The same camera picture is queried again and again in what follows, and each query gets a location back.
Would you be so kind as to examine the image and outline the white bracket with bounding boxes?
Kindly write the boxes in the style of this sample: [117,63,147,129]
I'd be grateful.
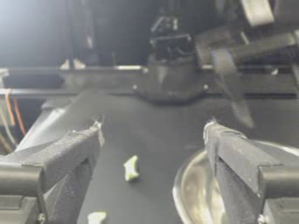
[60,58,89,71]

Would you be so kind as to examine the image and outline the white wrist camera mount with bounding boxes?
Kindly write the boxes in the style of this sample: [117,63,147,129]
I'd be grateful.
[238,0,277,28]

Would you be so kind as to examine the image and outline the green candy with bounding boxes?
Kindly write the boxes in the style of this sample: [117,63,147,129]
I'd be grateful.
[87,211,109,224]
[123,155,141,182]

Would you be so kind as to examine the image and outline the steel bowl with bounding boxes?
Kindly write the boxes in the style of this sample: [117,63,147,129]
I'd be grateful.
[173,139,299,224]

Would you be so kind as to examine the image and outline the black frame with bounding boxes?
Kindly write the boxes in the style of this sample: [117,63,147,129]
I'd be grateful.
[0,65,299,99]

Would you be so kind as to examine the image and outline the orange cable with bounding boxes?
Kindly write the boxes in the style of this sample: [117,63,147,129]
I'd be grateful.
[4,87,16,127]
[12,97,28,137]

